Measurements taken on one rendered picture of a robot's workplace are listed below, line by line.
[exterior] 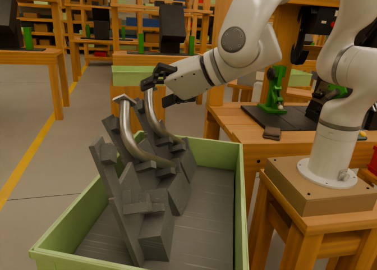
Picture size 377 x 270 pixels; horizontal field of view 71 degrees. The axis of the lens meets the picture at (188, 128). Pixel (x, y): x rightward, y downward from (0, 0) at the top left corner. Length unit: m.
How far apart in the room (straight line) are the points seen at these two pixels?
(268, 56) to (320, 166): 0.50
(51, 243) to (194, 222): 0.37
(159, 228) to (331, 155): 0.58
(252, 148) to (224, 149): 0.20
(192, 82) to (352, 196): 0.61
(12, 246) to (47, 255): 1.52
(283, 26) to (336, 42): 0.92
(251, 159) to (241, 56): 0.77
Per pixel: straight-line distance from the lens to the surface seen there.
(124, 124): 0.70
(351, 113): 0.90
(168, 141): 0.86
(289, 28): 1.81
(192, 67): 0.60
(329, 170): 0.97
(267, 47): 0.57
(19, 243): 2.13
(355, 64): 0.87
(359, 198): 1.00
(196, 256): 0.72
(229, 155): 1.04
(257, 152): 1.22
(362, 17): 0.85
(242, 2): 0.54
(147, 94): 0.86
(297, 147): 1.30
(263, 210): 1.13
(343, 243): 1.07
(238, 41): 0.51
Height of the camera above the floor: 1.38
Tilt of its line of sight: 22 degrees down
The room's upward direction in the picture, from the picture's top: 4 degrees clockwise
